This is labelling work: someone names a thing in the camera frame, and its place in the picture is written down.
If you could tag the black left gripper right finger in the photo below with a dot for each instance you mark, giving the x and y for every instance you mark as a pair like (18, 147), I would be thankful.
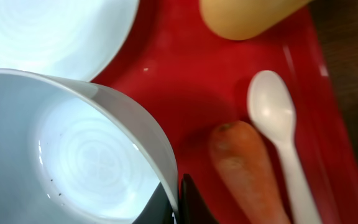
(192, 207)

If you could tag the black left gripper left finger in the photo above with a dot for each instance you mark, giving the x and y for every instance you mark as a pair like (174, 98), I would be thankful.
(158, 209)

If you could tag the light blue bowl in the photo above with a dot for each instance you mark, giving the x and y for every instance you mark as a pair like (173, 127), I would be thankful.
(78, 152)

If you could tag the yellow plastic cup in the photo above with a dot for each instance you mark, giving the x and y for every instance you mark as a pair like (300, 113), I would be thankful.
(245, 19)

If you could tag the orange carrot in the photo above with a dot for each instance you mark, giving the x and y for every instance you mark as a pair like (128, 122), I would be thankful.
(240, 157)

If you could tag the red serving tray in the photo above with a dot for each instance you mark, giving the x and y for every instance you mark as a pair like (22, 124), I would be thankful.
(190, 81)

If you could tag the white plastic spoon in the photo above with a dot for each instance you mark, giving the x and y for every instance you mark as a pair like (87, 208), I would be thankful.
(272, 111)

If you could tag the light blue plate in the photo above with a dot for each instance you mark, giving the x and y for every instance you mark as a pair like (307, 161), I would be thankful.
(73, 39)

